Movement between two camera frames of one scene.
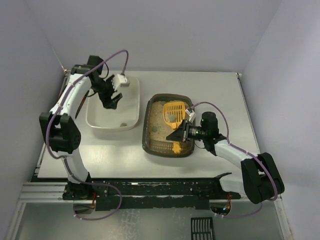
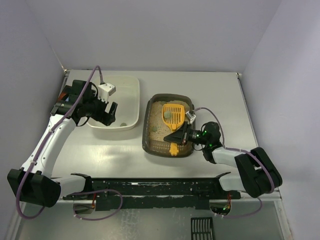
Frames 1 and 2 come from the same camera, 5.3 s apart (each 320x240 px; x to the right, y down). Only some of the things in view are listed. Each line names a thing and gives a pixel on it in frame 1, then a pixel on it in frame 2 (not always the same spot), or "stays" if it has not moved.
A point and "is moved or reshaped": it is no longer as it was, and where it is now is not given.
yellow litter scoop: [174, 113] is moved or reshaped
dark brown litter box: [156, 128] stays
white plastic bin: [126, 115] stays
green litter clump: [172, 117] to [167, 114]
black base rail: [149, 194] stays
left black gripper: [107, 92] to [104, 110]
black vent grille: [202, 228] stays
